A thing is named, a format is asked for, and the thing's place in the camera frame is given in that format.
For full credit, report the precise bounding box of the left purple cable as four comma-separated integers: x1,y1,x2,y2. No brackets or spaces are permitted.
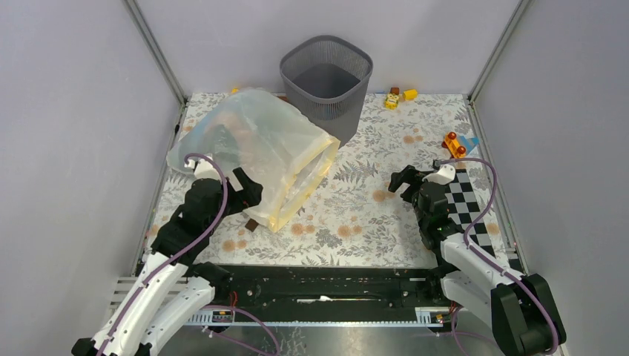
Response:
96,152,281,356

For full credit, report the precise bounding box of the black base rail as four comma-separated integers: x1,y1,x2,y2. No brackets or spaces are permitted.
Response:
184,263,453,326

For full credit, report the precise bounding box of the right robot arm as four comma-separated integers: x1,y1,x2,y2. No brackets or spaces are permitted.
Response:
388,165,567,355

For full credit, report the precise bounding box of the orange toy car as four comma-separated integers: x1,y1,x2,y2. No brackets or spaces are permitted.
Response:
441,131,467,159

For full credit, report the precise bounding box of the grey mesh trash bin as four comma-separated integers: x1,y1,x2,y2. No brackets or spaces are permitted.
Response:
280,35,374,146

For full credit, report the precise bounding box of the floral patterned table mat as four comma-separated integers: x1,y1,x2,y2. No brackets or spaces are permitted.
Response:
197,93,473,268

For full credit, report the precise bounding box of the clear yellowish plastic bag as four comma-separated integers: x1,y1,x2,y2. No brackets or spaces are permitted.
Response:
167,89,340,232

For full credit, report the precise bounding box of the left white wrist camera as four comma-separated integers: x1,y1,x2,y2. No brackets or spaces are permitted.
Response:
185,159,221,181

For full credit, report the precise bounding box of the yellow toy cube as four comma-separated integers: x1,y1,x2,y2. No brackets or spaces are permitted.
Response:
402,89,418,101

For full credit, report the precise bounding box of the black white checkerboard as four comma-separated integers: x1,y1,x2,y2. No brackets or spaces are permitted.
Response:
446,169,501,256

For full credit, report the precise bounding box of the small brown rectangular chip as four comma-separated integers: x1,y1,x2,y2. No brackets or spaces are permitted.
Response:
245,219,260,232

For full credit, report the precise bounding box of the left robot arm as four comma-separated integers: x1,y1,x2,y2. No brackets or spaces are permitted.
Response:
71,168,263,355

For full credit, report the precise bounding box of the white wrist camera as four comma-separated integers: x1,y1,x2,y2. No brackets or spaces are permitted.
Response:
422,164,456,185
185,159,221,181

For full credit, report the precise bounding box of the blue triangular toy piece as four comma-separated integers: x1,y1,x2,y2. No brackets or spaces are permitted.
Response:
458,135,479,154

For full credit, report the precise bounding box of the yellow toy figure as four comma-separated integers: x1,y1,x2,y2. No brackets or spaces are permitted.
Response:
384,93,399,110

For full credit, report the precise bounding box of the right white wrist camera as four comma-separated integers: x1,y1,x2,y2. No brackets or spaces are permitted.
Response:
422,164,456,185

